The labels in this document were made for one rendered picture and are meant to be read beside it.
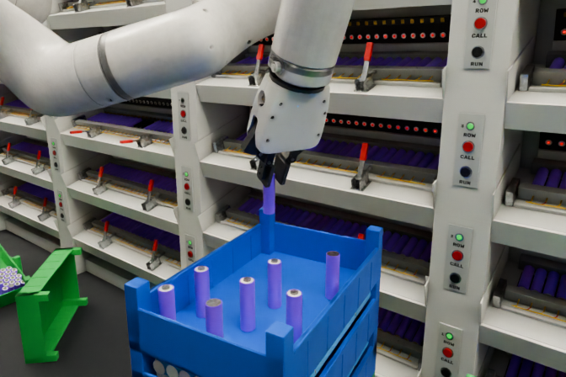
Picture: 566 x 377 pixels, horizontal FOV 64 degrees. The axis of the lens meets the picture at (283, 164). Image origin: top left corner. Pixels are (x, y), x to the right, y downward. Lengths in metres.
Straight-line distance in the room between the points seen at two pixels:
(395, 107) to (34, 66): 0.57
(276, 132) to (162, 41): 0.18
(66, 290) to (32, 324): 0.30
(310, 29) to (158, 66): 0.19
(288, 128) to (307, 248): 0.22
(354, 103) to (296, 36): 0.37
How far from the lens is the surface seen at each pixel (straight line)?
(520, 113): 0.79
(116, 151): 1.48
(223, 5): 0.61
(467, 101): 0.80
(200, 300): 0.59
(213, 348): 0.49
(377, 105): 0.86
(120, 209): 1.53
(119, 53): 0.59
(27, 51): 0.67
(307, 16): 0.53
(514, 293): 0.94
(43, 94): 0.66
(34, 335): 1.43
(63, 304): 1.70
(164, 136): 1.34
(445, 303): 0.91
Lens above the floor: 0.80
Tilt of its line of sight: 14 degrees down
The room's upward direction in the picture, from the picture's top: straight up
